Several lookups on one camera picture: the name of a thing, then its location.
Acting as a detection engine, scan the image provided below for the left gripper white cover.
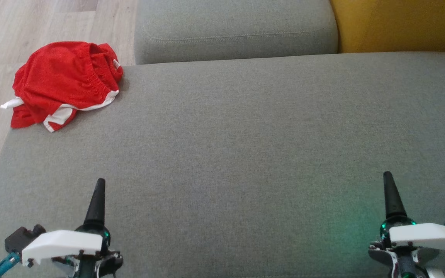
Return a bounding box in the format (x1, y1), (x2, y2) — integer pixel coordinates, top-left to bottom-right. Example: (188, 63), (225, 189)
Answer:
(22, 178), (123, 278)

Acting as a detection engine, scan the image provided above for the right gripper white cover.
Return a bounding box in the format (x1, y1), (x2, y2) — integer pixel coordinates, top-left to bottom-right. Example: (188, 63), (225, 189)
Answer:
(369, 171), (445, 257)

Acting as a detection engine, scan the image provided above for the red shorts white hem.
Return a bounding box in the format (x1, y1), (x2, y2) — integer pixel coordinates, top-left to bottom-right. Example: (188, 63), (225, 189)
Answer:
(13, 41), (124, 133)

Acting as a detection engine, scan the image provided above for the grey sofa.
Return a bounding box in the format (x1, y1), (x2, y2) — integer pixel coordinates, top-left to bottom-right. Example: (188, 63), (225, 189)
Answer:
(0, 52), (445, 278)

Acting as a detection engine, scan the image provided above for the yellow sofa cushion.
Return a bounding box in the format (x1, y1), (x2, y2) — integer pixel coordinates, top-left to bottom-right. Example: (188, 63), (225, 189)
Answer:
(330, 0), (445, 54)

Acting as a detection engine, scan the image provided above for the grey sofa back cushion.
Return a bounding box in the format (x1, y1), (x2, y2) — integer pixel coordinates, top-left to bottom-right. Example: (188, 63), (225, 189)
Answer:
(134, 0), (339, 65)

